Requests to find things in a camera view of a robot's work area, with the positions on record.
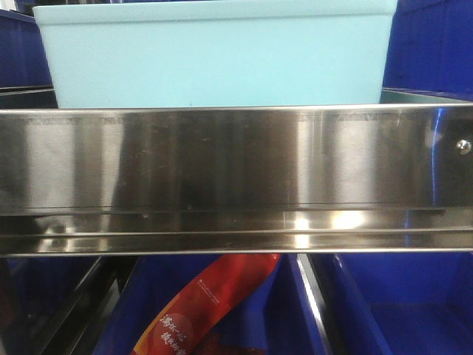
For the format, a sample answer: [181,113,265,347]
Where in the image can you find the light blue plastic bin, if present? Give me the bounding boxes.
[34,1,397,108]

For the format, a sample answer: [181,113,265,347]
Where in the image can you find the dark blue bin lower centre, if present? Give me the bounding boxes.
[93,254,325,354]

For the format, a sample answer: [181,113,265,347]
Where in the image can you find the dark blue bin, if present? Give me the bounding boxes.
[313,253,472,354]
[384,1,472,97]
[7,257,96,322]
[1,1,52,88]
[93,254,325,354]

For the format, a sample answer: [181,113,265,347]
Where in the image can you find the dark blue bin lower right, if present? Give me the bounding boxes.
[313,253,472,354]

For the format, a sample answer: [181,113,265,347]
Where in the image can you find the dark blue bin upper left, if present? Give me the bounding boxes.
[1,1,52,88]

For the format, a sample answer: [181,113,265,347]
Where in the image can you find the dark blue bin upper right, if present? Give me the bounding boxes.
[384,1,472,97]

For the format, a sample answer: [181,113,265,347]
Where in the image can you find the dark blue bin lower left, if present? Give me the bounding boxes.
[7,257,96,322]

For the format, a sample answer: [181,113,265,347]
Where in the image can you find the red snack package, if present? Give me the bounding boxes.
[132,254,281,354]

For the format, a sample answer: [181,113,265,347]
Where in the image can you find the stainless steel shelf rail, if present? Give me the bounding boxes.
[1,104,472,256]

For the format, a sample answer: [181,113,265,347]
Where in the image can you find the silver bolt on rail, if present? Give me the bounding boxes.
[456,139,473,155]

